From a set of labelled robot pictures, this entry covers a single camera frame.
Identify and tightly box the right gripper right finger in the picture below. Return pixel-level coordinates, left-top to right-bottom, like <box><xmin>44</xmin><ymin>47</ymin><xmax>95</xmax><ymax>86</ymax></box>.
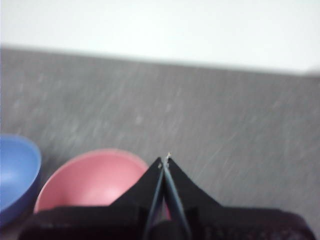
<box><xmin>165</xmin><ymin>157</ymin><xmax>223</xmax><ymax>240</ymax></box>

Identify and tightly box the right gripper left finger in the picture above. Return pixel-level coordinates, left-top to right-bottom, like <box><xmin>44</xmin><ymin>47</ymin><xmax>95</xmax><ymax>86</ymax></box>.
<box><xmin>109</xmin><ymin>156</ymin><xmax>166</xmax><ymax>240</ymax></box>

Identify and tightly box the red ribbed bowl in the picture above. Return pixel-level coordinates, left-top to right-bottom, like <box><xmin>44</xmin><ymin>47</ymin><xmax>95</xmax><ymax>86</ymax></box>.
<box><xmin>33</xmin><ymin>148</ymin><xmax>172</xmax><ymax>220</ymax></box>

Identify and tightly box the blue ribbed bowl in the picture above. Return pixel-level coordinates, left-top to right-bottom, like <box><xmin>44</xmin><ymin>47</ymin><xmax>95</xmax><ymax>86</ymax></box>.
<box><xmin>0</xmin><ymin>133</ymin><xmax>42</xmax><ymax>221</ymax></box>

